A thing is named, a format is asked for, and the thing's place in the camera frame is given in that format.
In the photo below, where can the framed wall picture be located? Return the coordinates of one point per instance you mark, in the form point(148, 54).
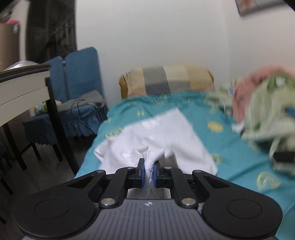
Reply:
point(246, 7)

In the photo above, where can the pink fleece blanket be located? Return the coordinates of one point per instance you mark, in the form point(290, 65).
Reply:
point(244, 89)

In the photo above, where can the plaid pillow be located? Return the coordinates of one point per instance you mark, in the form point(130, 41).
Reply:
point(161, 80)

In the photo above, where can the white desk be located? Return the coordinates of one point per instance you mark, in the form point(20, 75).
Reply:
point(21, 89)

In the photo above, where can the dark window grille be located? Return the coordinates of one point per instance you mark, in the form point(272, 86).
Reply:
point(50, 30)

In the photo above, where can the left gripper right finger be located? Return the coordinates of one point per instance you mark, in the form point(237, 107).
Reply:
point(174, 180)

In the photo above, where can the grey cloth on chair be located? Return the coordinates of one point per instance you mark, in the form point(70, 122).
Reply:
point(91, 98)

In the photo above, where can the plush toy on chair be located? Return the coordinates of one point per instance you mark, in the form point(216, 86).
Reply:
point(40, 109)

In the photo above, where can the silver plastic bag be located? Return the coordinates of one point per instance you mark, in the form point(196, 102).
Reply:
point(21, 64)

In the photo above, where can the teal patterned bed sheet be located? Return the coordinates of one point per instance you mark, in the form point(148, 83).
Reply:
point(237, 160)

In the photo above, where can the cardboard box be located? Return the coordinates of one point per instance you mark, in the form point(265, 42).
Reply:
point(9, 45)

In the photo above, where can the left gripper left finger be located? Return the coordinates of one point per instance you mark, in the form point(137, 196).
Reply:
point(120, 182)

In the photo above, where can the blue covered chair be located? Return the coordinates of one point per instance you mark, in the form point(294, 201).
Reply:
point(75, 75)

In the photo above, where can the white t-shirt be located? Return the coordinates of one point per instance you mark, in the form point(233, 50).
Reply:
point(168, 138)

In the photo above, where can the green fleece blanket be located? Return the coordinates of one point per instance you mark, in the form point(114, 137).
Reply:
point(269, 117)

